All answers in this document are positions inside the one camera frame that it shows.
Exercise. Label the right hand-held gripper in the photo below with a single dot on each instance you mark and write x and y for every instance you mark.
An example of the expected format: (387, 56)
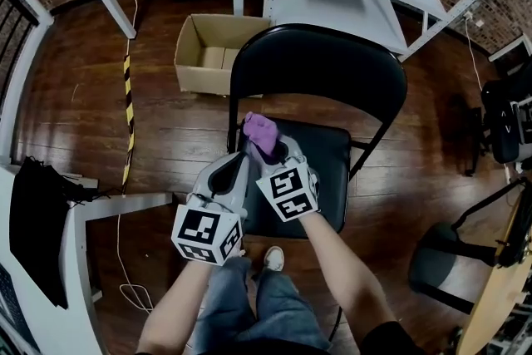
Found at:
(291, 195)

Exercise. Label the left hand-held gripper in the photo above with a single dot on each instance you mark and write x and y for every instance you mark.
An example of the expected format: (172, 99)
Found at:
(203, 233)

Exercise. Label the purple cloth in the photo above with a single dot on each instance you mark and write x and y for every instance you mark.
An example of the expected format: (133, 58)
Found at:
(262, 133)

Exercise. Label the black folding chair seat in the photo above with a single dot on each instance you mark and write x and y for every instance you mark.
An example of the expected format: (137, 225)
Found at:
(328, 178)

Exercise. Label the person's right forearm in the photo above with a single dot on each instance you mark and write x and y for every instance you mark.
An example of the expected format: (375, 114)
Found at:
(345, 274)

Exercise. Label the person's left forearm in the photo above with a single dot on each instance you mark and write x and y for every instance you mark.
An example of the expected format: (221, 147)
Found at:
(174, 303)

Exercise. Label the person's right white shoe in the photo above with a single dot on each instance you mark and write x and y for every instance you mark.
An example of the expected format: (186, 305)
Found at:
(274, 257)

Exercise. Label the black folding chair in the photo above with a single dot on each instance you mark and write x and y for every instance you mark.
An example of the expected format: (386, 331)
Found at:
(316, 70)

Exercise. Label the open cardboard box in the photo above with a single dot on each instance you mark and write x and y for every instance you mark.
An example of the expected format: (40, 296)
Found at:
(195, 70)

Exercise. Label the yellow black striped tape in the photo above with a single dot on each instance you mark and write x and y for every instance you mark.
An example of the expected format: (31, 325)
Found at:
(128, 95)

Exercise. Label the person's blue jeans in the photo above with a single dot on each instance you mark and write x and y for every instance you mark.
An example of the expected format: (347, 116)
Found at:
(274, 312)

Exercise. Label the large white desk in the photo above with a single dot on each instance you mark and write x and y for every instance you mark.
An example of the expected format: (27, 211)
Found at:
(54, 324)

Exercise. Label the black office chair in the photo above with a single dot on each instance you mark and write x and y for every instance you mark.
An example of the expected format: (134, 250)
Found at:
(505, 137)

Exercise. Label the black keyboard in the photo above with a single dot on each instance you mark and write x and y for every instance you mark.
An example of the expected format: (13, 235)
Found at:
(10, 303)

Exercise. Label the black railing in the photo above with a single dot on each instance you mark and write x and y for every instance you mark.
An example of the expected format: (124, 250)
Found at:
(12, 33)

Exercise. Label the small white desk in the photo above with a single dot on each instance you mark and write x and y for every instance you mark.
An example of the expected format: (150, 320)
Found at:
(513, 45)

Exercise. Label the round wooden table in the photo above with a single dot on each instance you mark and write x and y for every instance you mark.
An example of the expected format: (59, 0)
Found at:
(498, 303)

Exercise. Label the white wall socket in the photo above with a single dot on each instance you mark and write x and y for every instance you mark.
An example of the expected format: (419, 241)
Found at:
(469, 16)

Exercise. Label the white post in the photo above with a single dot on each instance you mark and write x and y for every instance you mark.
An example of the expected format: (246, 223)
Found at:
(21, 54)

